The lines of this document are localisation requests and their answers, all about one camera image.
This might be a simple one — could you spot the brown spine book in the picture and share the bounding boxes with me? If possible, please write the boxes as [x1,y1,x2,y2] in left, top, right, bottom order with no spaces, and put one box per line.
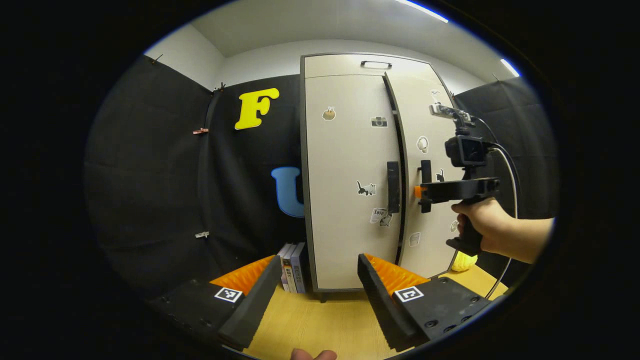
[282,243,299,294]

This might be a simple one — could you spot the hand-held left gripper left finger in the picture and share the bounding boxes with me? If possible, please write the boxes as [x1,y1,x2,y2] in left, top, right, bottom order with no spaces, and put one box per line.
[147,254,282,352]

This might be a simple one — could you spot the grey cabinet door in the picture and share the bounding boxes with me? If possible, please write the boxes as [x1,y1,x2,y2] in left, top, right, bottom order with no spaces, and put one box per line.
[384,70,471,279]
[304,75,404,291]

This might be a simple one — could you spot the cabinet drawer front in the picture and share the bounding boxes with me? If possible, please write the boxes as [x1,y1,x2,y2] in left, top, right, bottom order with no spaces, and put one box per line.
[304,54,436,79]

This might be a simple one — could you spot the white book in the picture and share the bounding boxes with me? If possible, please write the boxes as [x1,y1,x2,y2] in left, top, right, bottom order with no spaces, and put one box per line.
[277,243,293,292]

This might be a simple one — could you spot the long ceiling light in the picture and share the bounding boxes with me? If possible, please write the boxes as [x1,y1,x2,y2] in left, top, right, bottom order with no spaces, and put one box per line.
[394,0,450,24]

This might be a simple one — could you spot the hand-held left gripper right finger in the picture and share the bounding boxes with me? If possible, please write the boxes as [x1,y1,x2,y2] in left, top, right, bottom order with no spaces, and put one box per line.
[357,253,493,353]

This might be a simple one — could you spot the black backdrop cloth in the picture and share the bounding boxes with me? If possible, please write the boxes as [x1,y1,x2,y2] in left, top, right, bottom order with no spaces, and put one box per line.
[84,54,558,301]

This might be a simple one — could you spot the yellow round bun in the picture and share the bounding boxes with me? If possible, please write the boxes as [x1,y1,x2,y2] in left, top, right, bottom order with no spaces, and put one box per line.
[451,251,478,272]

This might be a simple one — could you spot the grey-blue book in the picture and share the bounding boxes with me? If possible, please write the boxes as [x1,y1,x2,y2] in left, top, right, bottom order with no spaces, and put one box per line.
[291,242,309,294]

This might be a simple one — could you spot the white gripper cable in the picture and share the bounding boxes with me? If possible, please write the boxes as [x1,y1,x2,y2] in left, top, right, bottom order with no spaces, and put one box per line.
[487,146,519,300]

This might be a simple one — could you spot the grey double-door shoe cabinet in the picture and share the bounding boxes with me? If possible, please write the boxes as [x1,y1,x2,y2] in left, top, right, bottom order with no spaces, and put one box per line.
[300,52,473,303]

